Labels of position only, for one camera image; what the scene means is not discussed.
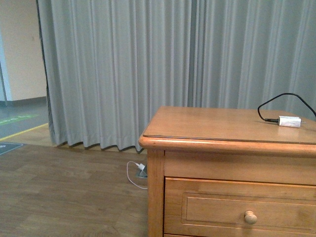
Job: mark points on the white charger adapter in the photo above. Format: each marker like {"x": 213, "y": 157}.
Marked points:
{"x": 290, "y": 121}

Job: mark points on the grey curtain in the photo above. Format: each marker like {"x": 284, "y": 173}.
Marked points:
{"x": 110, "y": 64}

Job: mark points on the wooden nightstand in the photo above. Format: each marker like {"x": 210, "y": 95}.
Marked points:
{"x": 225, "y": 145}

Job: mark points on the grey floor socket box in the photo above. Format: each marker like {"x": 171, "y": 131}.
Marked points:
{"x": 142, "y": 174}

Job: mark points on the white floor charger plug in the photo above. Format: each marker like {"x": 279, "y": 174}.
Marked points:
{"x": 140, "y": 166}

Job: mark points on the drawer wooden knob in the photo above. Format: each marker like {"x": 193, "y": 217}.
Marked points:
{"x": 250, "y": 217}

